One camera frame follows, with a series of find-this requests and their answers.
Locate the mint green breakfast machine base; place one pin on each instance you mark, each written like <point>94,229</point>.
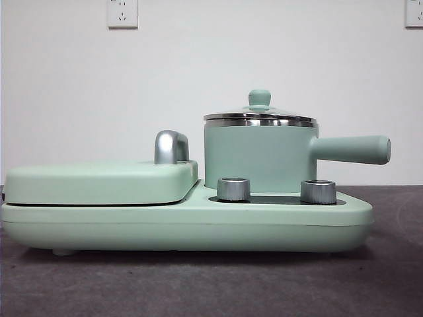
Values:
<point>198,228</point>

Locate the silver control knob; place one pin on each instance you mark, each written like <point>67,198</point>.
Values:
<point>318,192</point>
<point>233,190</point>

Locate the glass pot lid green knob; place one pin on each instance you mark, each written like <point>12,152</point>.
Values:
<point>259,99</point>

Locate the mint green griddle lid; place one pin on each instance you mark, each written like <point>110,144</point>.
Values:
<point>99,181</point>

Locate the white wall socket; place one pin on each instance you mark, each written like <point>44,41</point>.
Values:
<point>123,13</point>
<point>414,13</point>

